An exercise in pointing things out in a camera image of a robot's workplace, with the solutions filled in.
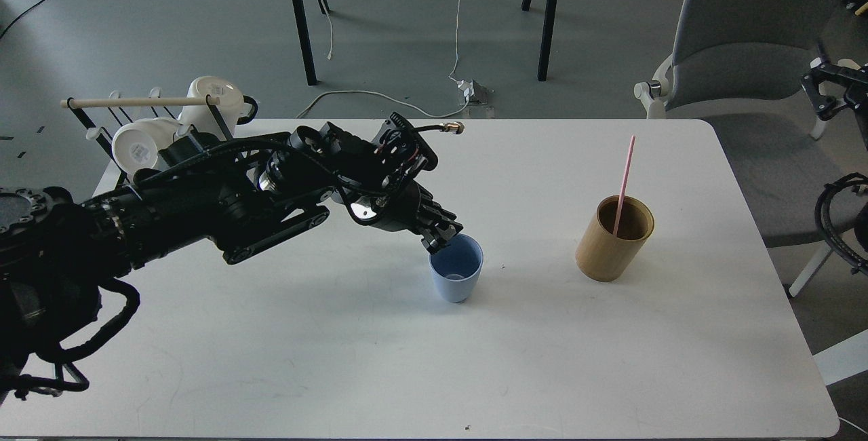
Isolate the grey office chair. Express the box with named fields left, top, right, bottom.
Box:
left=633, top=0, right=844, bottom=296

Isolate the bamboo cylinder holder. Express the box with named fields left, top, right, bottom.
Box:
left=574, top=195, right=654, bottom=282

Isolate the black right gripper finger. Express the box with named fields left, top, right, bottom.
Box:
left=801, top=64, right=867, bottom=121

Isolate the white mug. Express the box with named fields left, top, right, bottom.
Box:
left=111, top=117, right=182, bottom=174
left=178, top=75, right=258, bottom=141

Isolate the pink chopstick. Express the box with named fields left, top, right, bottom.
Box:
left=612, top=135, right=636, bottom=237

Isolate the white power plug adapter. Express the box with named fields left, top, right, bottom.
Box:
left=456, top=79, right=489, bottom=105

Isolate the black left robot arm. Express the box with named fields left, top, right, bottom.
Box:
left=1, top=113, right=462, bottom=400

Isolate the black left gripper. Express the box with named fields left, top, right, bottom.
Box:
left=345, top=182, right=464, bottom=254

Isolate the white mug front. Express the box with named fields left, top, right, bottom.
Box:
left=111, top=117, right=182, bottom=174

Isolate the black wire mug rack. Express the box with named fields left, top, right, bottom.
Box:
left=61, top=89, right=234, bottom=177

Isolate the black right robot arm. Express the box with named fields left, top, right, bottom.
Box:
left=801, top=58, right=867, bottom=275

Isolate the black table leg left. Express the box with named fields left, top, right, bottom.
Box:
left=290, top=0, right=330, bottom=86

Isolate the white cable on floor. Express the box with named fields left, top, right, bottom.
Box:
left=296, top=0, right=475, bottom=119

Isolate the white mug rear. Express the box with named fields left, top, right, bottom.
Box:
left=178, top=75, right=258, bottom=141

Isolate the blue plastic cup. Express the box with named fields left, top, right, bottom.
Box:
left=429, top=233, right=484, bottom=304

